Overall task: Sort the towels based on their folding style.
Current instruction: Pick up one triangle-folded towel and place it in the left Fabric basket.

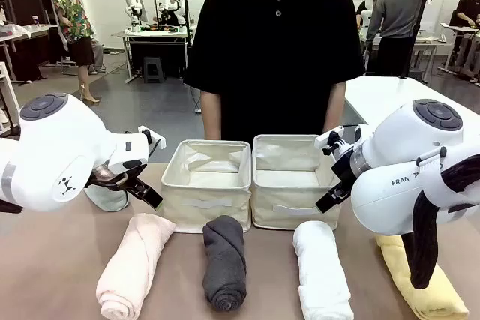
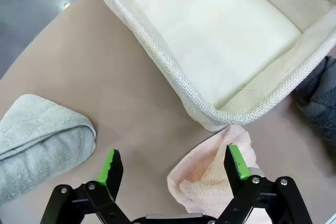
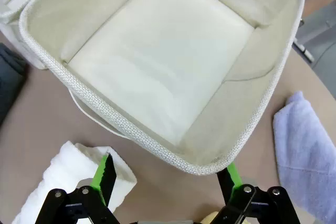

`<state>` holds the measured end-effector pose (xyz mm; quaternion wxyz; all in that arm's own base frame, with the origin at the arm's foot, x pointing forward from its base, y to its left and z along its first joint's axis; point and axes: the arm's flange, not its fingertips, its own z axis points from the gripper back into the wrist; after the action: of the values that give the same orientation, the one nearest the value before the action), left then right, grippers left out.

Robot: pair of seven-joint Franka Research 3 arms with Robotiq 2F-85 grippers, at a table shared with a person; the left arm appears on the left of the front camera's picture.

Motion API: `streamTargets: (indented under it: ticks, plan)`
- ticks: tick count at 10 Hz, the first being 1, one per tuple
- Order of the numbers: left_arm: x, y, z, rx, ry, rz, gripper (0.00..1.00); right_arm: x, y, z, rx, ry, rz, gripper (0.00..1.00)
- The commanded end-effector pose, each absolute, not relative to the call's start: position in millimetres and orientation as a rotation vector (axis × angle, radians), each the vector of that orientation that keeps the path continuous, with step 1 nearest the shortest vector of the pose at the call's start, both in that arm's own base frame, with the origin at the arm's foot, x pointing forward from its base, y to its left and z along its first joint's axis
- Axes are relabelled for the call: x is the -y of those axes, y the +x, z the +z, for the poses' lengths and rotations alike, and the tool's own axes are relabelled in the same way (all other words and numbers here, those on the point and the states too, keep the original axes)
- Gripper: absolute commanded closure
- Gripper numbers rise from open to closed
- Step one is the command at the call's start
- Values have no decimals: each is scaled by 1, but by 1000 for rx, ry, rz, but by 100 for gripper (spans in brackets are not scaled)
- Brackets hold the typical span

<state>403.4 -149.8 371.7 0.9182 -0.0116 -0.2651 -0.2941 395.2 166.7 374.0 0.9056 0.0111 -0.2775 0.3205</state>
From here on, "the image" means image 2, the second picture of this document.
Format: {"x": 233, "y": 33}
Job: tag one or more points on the light blue towel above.
{"x": 39, "y": 142}

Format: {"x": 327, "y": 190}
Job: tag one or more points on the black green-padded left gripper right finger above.
{"x": 233, "y": 174}

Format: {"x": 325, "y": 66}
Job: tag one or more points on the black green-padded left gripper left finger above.
{"x": 114, "y": 176}

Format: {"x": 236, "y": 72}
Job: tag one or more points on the dark grey towel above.
{"x": 323, "y": 103}

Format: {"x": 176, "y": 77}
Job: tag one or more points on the cream fabric storage bin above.
{"x": 210, "y": 37}

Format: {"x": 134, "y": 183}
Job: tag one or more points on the pink towel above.
{"x": 202, "y": 179}

